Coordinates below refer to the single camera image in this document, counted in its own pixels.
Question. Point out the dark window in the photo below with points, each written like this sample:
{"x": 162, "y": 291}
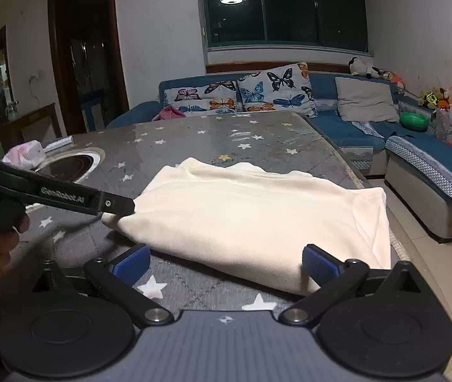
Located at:
{"x": 285, "y": 8}

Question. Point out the beige pillow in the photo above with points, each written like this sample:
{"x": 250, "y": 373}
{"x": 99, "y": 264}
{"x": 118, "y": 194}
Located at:
{"x": 365, "y": 99}

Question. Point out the brown wooden door frame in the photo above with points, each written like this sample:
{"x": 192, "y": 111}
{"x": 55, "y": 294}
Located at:
{"x": 120, "y": 47}

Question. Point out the yellow green plush toy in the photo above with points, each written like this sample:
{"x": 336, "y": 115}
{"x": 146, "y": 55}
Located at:
{"x": 434, "y": 98}

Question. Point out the orange plush toy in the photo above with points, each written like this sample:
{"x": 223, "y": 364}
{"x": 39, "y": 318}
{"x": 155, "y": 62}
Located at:
{"x": 395, "y": 77}

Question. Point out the blue corner sofa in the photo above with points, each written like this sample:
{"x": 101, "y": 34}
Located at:
{"x": 412, "y": 155}

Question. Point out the cream shirt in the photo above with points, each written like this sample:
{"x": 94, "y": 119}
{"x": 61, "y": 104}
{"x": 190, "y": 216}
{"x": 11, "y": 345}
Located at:
{"x": 257, "y": 215}

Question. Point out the green bowl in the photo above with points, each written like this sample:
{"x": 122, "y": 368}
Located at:
{"x": 414, "y": 120}

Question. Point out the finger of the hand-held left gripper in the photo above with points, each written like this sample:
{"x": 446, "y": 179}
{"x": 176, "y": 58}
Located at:
{"x": 118, "y": 205}

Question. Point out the pink-and-white cloth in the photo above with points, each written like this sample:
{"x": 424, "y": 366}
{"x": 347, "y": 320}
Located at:
{"x": 25, "y": 154}

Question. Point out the square butterfly-print pillow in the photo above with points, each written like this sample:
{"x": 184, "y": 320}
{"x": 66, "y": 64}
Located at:
{"x": 277, "y": 89}

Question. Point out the blue-white patterned cloth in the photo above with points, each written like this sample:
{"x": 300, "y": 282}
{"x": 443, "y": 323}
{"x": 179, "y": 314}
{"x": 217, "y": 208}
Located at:
{"x": 367, "y": 129}

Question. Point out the grey star-print tablecloth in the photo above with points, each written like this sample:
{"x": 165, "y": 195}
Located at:
{"x": 194, "y": 143}

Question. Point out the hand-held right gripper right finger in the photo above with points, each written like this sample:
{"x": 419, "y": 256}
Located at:
{"x": 321, "y": 264}

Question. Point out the built-in round cooker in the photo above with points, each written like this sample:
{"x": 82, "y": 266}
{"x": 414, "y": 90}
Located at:
{"x": 70, "y": 165}

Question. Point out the white remote control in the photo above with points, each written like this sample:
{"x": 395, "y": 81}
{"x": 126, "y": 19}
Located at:
{"x": 59, "y": 144}

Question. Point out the black-and-white plush toy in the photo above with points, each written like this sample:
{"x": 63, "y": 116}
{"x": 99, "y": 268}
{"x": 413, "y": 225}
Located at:
{"x": 363, "y": 67}

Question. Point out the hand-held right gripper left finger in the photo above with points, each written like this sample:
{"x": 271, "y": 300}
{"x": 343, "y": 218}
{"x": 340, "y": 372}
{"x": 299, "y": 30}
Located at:
{"x": 132, "y": 264}

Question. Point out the pink cloth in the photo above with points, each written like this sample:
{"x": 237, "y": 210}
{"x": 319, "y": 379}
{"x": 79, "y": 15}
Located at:
{"x": 168, "y": 114}

